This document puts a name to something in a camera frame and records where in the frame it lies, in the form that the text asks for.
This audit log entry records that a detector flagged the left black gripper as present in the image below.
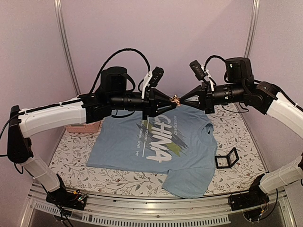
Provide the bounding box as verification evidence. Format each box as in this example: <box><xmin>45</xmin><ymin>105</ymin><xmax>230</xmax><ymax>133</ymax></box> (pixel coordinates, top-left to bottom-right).
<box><xmin>109</xmin><ymin>88</ymin><xmax>177</xmax><ymax>120</ymax></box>

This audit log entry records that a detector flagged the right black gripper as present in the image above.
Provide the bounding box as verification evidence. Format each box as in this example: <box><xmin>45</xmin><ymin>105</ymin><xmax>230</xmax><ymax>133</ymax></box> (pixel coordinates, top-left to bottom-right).
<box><xmin>179</xmin><ymin>81</ymin><xmax>246</xmax><ymax>114</ymax></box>

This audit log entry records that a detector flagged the silver brooch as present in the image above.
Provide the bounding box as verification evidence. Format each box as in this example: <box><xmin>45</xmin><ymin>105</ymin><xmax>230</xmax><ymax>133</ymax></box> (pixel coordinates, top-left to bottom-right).
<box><xmin>170</xmin><ymin>95</ymin><xmax>181</xmax><ymax>106</ymax></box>

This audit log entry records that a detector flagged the light blue printed t-shirt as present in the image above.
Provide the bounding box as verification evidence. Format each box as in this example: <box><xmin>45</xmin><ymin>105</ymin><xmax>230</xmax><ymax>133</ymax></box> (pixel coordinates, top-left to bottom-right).
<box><xmin>87</xmin><ymin>105</ymin><xmax>217</xmax><ymax>199</ymax></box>

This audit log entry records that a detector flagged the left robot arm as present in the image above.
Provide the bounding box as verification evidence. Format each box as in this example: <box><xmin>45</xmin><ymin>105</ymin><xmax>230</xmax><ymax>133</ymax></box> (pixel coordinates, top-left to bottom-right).
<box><xmin>7</xmin><ymin>66</ymin><xmax>177</xmax><ymax>205</ymax></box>

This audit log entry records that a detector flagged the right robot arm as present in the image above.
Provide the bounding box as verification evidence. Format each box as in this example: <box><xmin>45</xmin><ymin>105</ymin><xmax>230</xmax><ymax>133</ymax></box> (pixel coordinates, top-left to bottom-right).
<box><xmin>179</xmin><ymin>55</ymin><xmax>303</xmax><ymax>206</ymax></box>

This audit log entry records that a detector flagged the black open jewelry box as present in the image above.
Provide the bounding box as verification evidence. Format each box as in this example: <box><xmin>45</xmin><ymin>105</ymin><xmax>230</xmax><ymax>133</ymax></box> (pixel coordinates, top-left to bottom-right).
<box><xmin>215</xmin><ymin>147</ymin><xmax>240</xmax><ymax>169</ymax></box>

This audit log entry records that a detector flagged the pink plastic basket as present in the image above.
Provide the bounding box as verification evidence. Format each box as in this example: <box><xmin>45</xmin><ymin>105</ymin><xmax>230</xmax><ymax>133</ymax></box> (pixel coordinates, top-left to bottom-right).
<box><xmin>65</xmin><ymin>121</ymin><xmax>101</xmax><ymax>133</ymax></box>

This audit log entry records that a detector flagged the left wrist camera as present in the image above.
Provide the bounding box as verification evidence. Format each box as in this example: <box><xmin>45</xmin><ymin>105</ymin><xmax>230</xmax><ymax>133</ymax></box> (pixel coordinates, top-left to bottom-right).
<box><xmin>141</xmin><ymin>67</ymin><xmax>164</xmax><ymax>99</ymax></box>

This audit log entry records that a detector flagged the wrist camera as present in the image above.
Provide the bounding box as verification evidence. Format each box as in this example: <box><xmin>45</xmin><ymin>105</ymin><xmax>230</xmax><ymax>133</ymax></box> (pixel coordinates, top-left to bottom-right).
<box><xmin>141</xmin><ymin>67</ymin><xmax>164</xmax><ymax>99</ymax></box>
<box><xmin>189</xmin><ymin>60</ymin><xmax>215</xmax><ymax>91</ymax></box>

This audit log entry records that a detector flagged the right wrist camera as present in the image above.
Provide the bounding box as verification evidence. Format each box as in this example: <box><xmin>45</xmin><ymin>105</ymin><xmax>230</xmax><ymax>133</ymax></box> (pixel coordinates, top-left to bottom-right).
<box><xmin>189</xmin><ymin>60</ymin><xmax>215</xmax><ymax>91</ymax></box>

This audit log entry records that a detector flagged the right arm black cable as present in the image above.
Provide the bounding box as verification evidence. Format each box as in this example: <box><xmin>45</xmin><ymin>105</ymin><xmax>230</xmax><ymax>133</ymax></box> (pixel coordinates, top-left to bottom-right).
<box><xmin>204</xmin><ymin>55</ymin><xmax>228</xmax><ymax>69</ymax></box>

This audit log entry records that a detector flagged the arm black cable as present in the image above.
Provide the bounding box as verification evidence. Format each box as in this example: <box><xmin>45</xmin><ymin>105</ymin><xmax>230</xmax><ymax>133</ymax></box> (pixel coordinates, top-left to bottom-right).
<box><xmin>91</xmin><ymin>48</ymin><xmax>152</xmax><ymax>93</ymax></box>
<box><xmin>204</xmin><ymin>55</ymin><xmax>228</xmax><ymax>69</ymax></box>

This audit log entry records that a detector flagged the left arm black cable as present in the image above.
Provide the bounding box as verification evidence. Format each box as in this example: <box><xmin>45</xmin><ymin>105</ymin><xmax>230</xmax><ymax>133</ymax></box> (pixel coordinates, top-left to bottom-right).
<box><xmin>91</xmin><ymin>48</ymin><xmax>152</xmax><ymax>93</ymax></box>

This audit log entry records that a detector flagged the front aluminium rail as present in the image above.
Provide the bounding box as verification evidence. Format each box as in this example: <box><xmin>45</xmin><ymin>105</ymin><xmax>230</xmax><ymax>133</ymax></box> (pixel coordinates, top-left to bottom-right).
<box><xmin>21</xmin><ymin>183</ymin><xmax>297</xmax><ymax>227</ymax></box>

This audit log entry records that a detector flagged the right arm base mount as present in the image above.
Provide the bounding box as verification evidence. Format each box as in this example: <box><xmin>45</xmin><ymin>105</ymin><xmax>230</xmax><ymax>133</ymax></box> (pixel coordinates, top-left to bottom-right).
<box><xmin>228</xmin><ymin>174</ymin><xmax>269</xmax><ymax>211</ymax></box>

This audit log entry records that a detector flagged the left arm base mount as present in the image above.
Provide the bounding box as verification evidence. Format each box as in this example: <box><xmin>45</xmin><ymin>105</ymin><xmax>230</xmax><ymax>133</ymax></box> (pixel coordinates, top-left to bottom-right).
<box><xmin>46</xmin><ymin>174</ymin><xmax>87</xmax><ymax>210</ymax></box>

